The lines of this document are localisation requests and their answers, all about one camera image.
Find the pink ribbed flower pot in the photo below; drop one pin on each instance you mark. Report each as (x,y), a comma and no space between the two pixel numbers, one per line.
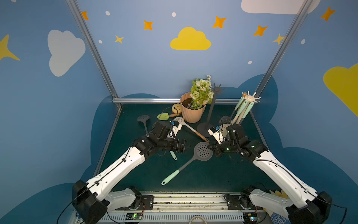
(189,115)

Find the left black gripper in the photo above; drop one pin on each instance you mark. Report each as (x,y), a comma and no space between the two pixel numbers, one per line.
(180,145)

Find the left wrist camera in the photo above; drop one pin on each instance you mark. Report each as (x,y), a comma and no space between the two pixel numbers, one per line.
(175,128)

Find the cream skimmer mint handle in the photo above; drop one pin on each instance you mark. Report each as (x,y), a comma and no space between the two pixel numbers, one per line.
(224,126)

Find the all grey slotted skimmer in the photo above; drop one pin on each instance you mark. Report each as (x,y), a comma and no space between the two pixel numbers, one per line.
(144,119)

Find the cream utensil rack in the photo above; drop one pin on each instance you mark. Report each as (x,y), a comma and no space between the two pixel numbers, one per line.
(249,98)

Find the green small spatula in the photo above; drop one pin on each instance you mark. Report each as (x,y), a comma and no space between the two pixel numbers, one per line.
(167,116)

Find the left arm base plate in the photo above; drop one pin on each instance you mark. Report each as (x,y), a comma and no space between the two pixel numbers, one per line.
(143,202)

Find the cream skimmer wooden handle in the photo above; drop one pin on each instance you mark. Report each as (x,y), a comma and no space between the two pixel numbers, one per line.
(183,123)

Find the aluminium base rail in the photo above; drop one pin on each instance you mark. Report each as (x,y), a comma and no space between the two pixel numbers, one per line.
(185,207)

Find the dark grey utensil rack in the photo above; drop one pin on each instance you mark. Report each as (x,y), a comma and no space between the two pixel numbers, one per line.
(203,127)

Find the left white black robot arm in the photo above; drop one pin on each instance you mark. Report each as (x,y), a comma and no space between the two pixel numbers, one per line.
(92,199)

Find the grey skimmer mint handle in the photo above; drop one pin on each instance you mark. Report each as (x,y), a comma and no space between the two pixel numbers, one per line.
(173,155)
(201,153)
(232,112)
(246,112)

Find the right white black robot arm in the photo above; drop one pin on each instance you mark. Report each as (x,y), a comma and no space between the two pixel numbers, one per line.
(304,204)

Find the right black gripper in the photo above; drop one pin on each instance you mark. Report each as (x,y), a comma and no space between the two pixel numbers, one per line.
(218,150)

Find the yellow smiley sponge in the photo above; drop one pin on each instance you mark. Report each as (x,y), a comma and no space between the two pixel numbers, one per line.
(176,109)

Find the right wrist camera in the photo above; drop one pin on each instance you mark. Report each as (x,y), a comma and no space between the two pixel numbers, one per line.
(216,132)

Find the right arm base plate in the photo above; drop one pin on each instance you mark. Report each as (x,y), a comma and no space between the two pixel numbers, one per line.
(238,202)

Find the green white artificial flowers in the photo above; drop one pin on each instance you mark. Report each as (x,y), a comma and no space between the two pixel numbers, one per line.
(201,93)

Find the yellow blue work glove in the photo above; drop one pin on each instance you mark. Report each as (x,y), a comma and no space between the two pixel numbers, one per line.
(276,218)

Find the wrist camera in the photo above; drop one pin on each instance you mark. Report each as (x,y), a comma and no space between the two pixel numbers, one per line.
(216,132)
(175,128)

